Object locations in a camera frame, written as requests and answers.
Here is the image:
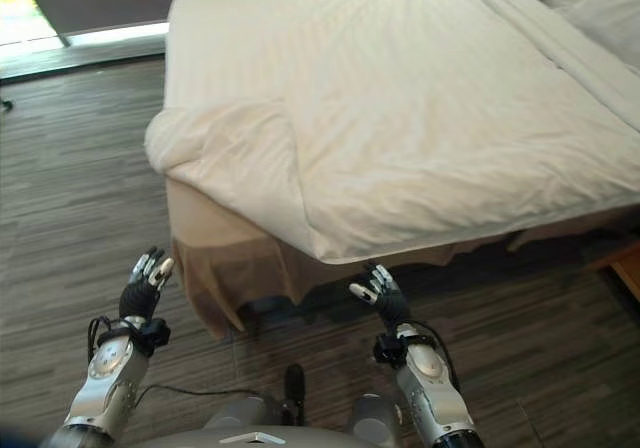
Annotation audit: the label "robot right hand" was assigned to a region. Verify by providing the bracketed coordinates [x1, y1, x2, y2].
[348, 262, 413, 328]

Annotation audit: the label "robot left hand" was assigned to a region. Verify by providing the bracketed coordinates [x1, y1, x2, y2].
[118, 246, 176, 322]

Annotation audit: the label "beige bed skirt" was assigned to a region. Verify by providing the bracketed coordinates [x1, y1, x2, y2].
[166, 175, 640, 340]

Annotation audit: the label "white bed sheet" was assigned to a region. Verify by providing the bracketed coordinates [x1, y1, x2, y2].
[542, 15, 640, 134]

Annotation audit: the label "robot silver torso and legs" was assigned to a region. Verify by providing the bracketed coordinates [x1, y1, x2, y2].
[127, 363, 416, 448]

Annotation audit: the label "white striped duvet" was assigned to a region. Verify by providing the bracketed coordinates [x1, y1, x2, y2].
[144, 0, 640, 265]

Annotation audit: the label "wooden bedside furniture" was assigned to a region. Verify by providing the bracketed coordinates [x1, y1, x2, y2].
[582, 240, 640, 302]

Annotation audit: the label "white pillow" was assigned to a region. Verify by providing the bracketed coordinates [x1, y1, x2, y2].
[492, 0, 640, 69]

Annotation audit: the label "black floor cable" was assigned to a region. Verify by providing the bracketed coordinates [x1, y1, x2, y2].
[144, 327, 271, 399]

